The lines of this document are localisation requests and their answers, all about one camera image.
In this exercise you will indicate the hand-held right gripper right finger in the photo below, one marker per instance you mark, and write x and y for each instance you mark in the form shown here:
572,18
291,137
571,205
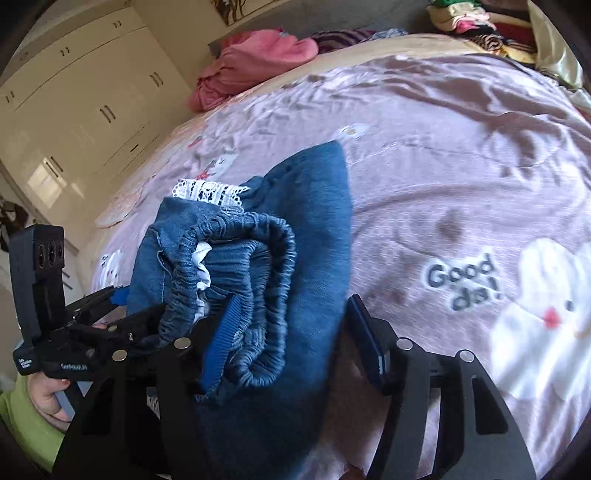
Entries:
365,341

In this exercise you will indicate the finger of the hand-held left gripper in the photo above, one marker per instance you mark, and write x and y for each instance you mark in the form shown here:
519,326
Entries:
117,295
138,330

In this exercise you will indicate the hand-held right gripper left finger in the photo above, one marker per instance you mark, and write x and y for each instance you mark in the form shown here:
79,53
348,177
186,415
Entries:
221,346

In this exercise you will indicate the blue denim pants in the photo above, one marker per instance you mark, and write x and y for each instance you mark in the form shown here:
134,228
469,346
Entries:
314,258

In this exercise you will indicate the person's left forearm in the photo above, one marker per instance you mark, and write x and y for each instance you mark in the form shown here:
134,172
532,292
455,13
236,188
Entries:
23,424

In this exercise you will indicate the person's left hand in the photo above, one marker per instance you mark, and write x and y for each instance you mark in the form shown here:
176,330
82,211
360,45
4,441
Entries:
46,397

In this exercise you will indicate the brown patterned cloth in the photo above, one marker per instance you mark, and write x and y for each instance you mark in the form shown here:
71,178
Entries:
10,221

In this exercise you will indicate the pink printed bed sheet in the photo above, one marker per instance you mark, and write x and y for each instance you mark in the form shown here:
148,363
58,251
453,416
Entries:
438,161

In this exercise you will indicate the cream wardrobe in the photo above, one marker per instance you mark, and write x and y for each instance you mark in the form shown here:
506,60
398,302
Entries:
83,101

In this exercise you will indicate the pink blanket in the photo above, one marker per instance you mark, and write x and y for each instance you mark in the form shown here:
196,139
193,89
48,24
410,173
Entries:
258,60

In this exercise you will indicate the purple striped cloth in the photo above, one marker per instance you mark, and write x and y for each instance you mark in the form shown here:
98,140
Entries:
351,39

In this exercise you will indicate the grey headboard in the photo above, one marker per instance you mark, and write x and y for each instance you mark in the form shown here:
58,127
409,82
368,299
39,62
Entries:
323,16

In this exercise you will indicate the pile of folded clothes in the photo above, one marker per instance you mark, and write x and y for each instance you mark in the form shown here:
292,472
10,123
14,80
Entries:
480,23

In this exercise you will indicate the cream curtain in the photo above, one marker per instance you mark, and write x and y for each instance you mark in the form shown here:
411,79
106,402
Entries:
554,46

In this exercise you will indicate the wall picture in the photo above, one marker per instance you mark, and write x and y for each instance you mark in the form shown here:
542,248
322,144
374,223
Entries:
233,10

